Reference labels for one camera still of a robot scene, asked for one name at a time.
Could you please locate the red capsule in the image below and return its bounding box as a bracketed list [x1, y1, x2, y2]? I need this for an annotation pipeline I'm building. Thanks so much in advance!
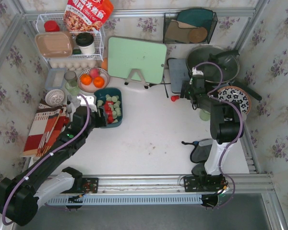
[171, 95, 180, 102]

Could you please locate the teal storage basket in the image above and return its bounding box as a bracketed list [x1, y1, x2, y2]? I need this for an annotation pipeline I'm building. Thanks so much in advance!
[94, 87, 123, 128]

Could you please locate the clear glass cup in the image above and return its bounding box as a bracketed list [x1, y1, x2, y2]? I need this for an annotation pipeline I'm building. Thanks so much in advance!
[67, 94, 81, 108]

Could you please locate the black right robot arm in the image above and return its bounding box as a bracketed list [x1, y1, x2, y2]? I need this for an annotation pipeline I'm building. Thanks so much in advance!
[180, 75, 243, 192]

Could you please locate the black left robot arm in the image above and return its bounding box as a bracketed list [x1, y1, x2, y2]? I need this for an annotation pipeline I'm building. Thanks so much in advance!
[0, 106, 107, 226]

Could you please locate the white strainer basket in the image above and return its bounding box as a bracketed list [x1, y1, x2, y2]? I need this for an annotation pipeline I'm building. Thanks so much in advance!
[45, 89, 65, 107]

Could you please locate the white black-lid coffee cup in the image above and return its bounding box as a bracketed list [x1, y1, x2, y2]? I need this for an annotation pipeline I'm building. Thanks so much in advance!
[75, 32, 96, 55]

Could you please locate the grey induction cooker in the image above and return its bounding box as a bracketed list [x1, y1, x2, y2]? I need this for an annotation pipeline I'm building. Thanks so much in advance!
[167, 57, 190, 94]

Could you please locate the green plastic cup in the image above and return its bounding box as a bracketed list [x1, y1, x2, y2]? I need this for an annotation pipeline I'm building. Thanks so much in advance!
[200, 109, 211, 121]

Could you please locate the black frying pan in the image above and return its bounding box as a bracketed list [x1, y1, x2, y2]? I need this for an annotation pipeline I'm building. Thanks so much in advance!
[186, 46, 262, 101]

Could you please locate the orange fruit right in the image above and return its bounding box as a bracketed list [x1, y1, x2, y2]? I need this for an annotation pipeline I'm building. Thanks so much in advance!
[93, 76, 105, 88]

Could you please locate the orange fruit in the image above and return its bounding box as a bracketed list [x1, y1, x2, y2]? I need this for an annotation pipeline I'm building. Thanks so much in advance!
[93, 76, 105, 88]
[80, 74, 92, 85]

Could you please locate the orange fruit left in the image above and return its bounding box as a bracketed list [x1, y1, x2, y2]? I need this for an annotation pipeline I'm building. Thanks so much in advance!
[80, 74, 92, 85]

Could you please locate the floral blue plate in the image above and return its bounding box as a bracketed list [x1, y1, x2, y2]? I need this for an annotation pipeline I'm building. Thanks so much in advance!
[217, 86, 252, 115]

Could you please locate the green glass jar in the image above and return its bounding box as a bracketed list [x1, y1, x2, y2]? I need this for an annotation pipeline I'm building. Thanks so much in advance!
[64, 71, 80, 96]

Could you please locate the red apple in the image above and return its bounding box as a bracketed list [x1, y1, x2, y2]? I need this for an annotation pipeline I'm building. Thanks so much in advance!
[89, 68, 100, 79]

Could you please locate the patterned orange cloth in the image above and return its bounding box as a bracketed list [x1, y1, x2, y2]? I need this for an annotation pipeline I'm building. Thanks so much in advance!
[22, 100, 69, 157]

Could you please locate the round cork coaster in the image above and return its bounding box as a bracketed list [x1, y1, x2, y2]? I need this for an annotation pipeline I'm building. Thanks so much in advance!
[188, 27, 208, 43]

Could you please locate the orange behind board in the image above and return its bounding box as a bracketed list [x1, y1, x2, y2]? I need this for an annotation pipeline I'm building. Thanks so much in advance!
[101, 58, 108, 71]

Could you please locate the egg carton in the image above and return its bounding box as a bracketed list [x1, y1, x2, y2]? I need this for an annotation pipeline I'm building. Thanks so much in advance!
[49, 60, 100, 71]

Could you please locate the clear food container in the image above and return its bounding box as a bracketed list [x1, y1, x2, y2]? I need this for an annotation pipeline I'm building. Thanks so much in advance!
[45, 68, 66, 91]

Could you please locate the black mesh organizer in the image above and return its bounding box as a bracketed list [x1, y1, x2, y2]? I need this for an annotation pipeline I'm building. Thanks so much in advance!
[163, 12, 218, 44]

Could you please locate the green cutting board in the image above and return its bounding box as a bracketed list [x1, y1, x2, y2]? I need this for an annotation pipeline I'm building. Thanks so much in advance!
[108, 36, 167, 84]

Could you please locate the teal plate in organizer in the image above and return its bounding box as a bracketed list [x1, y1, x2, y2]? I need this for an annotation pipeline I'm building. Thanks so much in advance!
[176, 8, 214, 30]

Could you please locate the beige plastic tray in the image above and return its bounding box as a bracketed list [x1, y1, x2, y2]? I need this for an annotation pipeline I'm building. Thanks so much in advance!
[35, 31, 74, 58]

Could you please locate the red lid jar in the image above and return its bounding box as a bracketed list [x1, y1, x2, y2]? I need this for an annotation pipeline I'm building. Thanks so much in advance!
[44, 20, 60, 32]

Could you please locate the red snack bag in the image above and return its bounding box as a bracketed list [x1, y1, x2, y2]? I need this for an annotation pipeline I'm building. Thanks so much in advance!
[63, 0, 114, 32]

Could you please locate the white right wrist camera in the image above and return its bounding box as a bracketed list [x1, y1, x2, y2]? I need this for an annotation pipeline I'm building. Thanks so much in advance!
[192, 68, 204, 77]

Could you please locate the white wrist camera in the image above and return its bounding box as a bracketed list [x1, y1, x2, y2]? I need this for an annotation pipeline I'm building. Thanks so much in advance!
[192, 68, 204, 77]
[77, 94, 97, 112]

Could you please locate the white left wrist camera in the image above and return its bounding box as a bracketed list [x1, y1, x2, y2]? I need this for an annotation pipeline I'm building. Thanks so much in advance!
[77, 94, 97, 112]

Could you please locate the white wire rack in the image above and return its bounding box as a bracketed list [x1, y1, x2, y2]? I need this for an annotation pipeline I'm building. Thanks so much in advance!
[36, 13, 105, 61]

